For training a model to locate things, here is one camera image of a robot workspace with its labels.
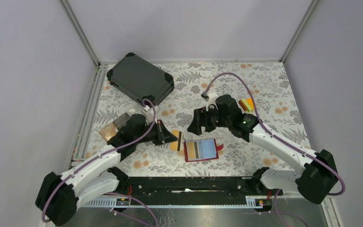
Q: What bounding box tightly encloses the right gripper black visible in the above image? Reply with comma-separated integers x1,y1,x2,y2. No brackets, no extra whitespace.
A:
187,104,231,135

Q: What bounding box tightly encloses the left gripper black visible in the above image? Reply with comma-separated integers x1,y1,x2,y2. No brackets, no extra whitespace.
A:
135,119,178,146

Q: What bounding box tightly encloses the gold credit card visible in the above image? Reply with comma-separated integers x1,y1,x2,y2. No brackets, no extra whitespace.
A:
186,141,200,160
170,130,184,151

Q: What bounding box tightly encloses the red leather card holder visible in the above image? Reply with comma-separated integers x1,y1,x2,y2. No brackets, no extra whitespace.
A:
183,139,224,162

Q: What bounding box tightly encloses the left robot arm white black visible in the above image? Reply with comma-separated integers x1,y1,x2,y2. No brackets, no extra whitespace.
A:
35,114,178,226

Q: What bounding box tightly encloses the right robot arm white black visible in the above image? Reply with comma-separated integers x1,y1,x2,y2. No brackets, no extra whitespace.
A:
187,92,338,204

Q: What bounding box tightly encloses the clear acrylic card organizer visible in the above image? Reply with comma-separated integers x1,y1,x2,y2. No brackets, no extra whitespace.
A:
112,105,149,129

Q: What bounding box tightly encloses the orange green sticky note block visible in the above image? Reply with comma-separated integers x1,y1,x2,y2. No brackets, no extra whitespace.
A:
238,98,255,113

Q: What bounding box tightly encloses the wooden block base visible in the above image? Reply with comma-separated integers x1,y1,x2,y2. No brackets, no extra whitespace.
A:
99,122,118,142

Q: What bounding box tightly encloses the dark grey hard case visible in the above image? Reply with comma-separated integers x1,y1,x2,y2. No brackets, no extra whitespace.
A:
106,52,174,105

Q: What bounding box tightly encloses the floral patterned table mat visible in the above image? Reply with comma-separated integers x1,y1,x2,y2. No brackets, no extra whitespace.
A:
87,62,320,178

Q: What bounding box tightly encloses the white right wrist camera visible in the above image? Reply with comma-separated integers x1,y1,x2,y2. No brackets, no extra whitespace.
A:
201,91,219,106

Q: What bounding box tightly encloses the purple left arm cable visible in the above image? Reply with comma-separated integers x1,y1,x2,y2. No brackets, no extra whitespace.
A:
41,98,157,223

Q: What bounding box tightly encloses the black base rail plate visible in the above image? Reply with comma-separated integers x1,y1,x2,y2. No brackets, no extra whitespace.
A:
114,177,283,207

